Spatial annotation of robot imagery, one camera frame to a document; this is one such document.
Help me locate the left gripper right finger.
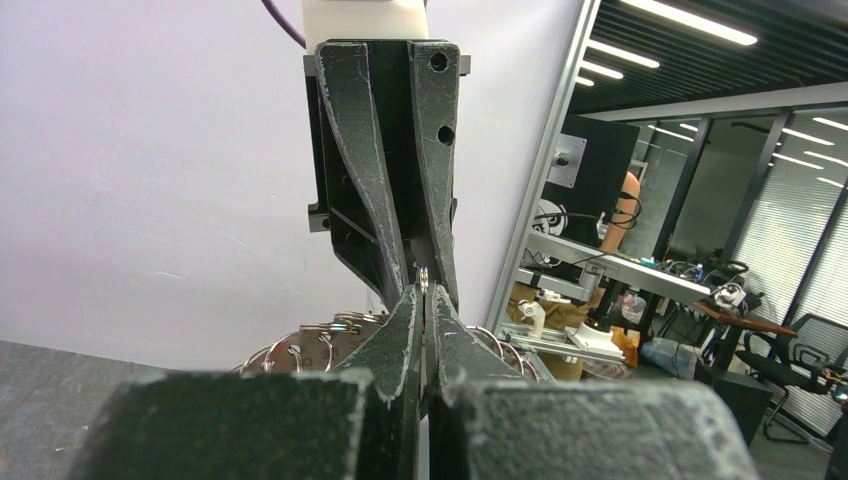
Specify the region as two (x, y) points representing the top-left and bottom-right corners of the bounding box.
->
(424, 283), (758, 479)

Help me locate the wooden office desk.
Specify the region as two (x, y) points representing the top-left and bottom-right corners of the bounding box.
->
(515, 231), (798, 370)

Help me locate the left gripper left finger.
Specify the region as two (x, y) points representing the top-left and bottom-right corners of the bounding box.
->
(69, 287), (424, 479)

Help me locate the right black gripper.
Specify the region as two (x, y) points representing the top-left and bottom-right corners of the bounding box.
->
(304, 39), (470, 308)

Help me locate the black monitor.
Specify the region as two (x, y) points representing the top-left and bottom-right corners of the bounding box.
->
(531, 114), (640, 247)

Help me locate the black office chair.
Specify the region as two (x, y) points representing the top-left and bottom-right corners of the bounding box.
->
(736, 313), (847, 444)

